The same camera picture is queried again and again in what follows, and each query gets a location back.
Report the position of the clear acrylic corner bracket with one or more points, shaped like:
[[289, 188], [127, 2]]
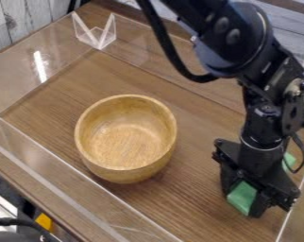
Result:
[[95, 37]]

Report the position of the clear acrylic front wall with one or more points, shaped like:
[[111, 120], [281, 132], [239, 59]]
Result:
[[49, 174]]

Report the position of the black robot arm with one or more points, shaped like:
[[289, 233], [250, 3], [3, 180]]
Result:
[[235, 47]]

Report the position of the green rectangular block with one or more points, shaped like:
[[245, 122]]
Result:
[[242, 194]]

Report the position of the brown wooden bowl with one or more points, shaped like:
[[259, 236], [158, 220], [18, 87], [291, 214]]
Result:
[[125, 137]]

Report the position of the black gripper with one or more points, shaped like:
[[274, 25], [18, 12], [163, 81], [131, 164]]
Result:
[[257, 166]]

